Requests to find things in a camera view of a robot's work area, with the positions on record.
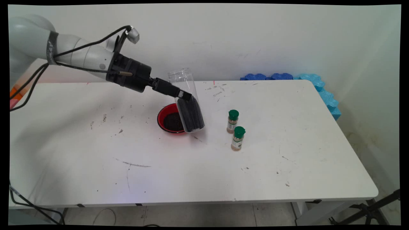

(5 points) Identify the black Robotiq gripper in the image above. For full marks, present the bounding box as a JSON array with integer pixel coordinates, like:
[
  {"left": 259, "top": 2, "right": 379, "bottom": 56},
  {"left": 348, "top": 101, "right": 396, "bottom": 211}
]
[{"left": 106, "top": 53, "right": 192, "bottom": 101}]

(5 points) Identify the clear jar of black seeds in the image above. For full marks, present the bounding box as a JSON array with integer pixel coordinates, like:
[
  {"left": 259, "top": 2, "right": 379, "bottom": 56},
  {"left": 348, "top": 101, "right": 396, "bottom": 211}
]
[{"left": 168, "top": 68, "right": 205, "bottom": 133}]

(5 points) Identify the red bowl with black rim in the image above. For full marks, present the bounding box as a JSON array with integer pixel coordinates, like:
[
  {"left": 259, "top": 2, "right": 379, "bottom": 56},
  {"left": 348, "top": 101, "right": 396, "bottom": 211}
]
[{"left": 157, "top": 103, "right": 189, "bottom": 134}]

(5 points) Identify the black seed pile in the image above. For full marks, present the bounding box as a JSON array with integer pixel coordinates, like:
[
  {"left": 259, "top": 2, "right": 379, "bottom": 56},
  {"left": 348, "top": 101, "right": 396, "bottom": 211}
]
[{"left": 164, "top": 112, "right": 184, "bottom": 132}]

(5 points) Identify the green-capped spice bottle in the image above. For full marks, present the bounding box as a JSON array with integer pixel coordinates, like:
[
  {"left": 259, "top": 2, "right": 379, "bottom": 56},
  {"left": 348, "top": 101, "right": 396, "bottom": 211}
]
[
  {"left": 227, "top": 110, "right": 239, "bottom": 134},
  {"left": 231, "top": 126, "right": 246, "bottom": 151}
]

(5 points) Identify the light blue foam mat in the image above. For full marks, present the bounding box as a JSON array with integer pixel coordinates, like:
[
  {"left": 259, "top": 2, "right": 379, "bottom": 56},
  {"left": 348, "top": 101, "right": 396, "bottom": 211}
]
[{"left": 294, "top": 73, "right": 341, "bottom": 121}]

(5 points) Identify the grey table leg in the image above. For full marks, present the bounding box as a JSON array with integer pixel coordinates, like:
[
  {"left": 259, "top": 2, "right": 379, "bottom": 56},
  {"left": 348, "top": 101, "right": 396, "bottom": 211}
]
[{"left": 57, "top": 208, "right": 69, "bottom": 225}]

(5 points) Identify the black tripod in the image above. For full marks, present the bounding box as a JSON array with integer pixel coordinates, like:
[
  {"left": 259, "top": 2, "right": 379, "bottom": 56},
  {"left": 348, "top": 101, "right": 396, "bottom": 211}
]
[{"left": 329, "top": 189, "right": 400, "bottom": 226}]

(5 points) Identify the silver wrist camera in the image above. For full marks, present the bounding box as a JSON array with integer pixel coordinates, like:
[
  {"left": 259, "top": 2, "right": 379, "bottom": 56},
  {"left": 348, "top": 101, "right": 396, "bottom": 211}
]
[{"left": 125, "top": 27, "right": 140, "bottom": 45}]

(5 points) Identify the black camera cable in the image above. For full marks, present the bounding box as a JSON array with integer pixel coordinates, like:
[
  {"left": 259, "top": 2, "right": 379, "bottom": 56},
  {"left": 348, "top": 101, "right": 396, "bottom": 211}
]
[{"left": 9, "top": 26, "right": 132, "bottom": 99}]

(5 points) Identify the black arm strap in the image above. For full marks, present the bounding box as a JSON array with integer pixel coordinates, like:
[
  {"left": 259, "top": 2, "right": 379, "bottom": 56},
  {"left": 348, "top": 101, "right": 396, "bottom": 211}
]
[{"left": 46, "top": 31, "right": 60, "bottom": 66}]

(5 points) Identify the thin grey floor cable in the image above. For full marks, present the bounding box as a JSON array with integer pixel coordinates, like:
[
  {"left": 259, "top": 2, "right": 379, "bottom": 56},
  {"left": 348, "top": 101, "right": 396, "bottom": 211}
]
[{"left": 93, "top": 209, "right": 117, "bottom": 226}]

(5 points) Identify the black hanging cable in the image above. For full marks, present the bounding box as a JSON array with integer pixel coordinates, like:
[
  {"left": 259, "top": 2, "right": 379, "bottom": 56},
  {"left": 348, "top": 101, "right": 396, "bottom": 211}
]
[{"left": 9, "top": 183, "right": 66, "bottom": 225}]

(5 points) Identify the white table leg frame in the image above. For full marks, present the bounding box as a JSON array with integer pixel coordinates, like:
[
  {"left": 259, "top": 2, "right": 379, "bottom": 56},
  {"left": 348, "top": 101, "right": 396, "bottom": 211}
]
[{"left": 291, "top": 200, "right": 379, "bottom": 226}]

